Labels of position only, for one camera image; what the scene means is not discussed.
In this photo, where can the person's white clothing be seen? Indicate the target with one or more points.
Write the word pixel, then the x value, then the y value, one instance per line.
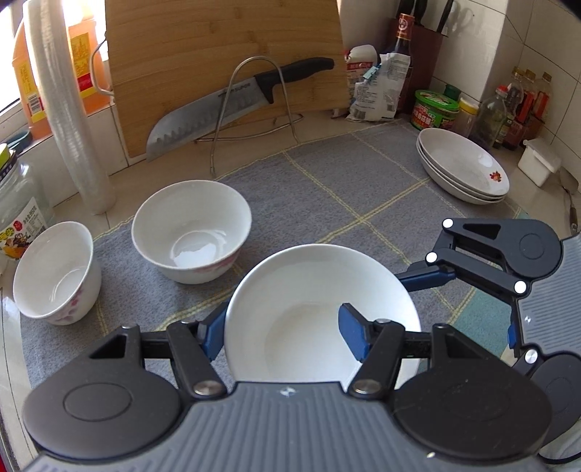
pixel 560 449

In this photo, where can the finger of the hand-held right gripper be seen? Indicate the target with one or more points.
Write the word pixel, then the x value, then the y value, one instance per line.
pixel 426 277
pixel 511 333

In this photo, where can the red and white packet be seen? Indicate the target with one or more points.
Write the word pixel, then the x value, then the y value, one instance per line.
pixel 358 61

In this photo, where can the stack of clear plastic cups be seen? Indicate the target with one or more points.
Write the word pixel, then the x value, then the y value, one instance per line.
pixel 68 113

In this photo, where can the metal spatula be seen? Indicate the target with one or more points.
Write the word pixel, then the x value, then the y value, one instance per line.
pixel 569 190

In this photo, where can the yellow-lid jar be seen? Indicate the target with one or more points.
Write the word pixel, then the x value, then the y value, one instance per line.
pixel 467 106

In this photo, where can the white plate with fruit print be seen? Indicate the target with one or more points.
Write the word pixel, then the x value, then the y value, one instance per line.
pixel 481 201
pixel 458 156
pixel 481 196

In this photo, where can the white plastic box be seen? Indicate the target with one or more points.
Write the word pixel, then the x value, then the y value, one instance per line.
pixel 540 161

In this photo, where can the bamboo cutting board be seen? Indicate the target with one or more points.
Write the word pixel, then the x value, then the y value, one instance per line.
pixel 181 54

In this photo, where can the grey and teal table mat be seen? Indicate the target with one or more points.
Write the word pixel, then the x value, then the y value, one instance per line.
pixel 317 190

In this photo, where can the dark soy sauce bottle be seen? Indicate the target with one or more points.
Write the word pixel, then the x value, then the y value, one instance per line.
pixel 404 50

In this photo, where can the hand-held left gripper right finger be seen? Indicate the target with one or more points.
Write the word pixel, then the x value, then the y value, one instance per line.
pixel 354 331

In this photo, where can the red-label sauce bottle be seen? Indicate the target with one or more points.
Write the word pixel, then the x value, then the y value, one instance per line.
pixel 529 102

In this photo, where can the green-capped small bottle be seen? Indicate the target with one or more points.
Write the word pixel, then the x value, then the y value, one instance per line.
pixel 451 90

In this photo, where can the amber sauce bottle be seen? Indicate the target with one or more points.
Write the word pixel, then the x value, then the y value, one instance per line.
pixel 543 93

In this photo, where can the green-lid jar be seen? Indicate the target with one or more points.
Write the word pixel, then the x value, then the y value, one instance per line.
pixel 433 102

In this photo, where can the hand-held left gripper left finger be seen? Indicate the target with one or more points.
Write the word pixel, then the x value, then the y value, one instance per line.
pixel 213 333

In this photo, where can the orange cooking oil jug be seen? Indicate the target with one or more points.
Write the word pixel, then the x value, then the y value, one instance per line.
pixel 84 68

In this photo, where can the white seasoning packet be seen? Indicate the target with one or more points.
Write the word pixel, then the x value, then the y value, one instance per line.
pixel 386 95

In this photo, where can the small brown sauce bottle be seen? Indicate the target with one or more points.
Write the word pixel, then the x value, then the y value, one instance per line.
pixel 517 134

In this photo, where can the dark brown knife block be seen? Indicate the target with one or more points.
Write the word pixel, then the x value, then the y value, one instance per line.
pixel 426 68

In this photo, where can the glass jar with label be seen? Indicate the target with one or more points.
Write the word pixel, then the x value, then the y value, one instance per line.
pixel 20 204

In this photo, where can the teal bag clip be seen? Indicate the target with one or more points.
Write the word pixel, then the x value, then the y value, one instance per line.
pixel 372 72

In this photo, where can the white bowl with pink flowers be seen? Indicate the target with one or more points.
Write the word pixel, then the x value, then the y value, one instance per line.
pixel 295 281
pixel 190 213
pixel 54 263

